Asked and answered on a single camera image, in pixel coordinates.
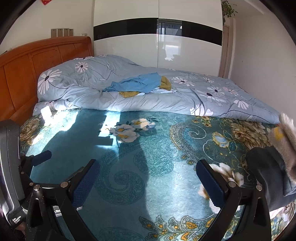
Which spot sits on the wall switch panel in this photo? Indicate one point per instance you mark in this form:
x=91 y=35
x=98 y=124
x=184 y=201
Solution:
x=62 y=33

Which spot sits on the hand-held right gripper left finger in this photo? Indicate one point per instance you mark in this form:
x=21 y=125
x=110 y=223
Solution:
x=86 y=183

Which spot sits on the beige fuzzy folded garment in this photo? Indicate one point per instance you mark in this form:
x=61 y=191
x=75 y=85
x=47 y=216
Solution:
x=286 y=143

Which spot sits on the green potted plant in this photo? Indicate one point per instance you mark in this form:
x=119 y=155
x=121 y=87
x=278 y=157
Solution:
x=229 y=10

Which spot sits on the wooden headboard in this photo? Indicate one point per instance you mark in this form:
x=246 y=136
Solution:
x=23 y=69

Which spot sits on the dark grey folded garment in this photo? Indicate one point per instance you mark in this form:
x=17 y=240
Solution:
x=266 y=171

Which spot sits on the light blue pillow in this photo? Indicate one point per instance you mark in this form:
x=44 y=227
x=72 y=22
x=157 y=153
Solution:
x=38 y=107

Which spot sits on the white wardrobe with black stripe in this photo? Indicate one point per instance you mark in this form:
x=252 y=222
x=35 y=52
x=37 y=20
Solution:
x=129 y=51

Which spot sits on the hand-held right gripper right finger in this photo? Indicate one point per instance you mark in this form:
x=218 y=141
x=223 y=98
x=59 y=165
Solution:
x=209 y=185

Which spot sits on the door frame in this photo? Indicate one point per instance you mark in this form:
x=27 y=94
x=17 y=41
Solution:
x=227 y=46

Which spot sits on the red wall decoration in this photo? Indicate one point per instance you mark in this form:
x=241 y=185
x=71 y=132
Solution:
x=46 y=2

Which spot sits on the mustard yellow knit sweater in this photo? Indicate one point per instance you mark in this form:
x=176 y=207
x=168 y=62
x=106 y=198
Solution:
x=166 y=83

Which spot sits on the light blue floral duvet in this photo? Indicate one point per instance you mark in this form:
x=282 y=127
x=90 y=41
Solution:
x=161 y=104

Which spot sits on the white cloth item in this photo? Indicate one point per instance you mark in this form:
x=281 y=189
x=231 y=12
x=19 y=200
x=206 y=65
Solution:
x=46 y=112

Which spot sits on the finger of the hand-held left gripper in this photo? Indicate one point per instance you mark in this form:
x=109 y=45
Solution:
x=42 y=157

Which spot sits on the teal floral blanket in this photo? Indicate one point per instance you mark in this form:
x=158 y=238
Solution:
x=148 y=162

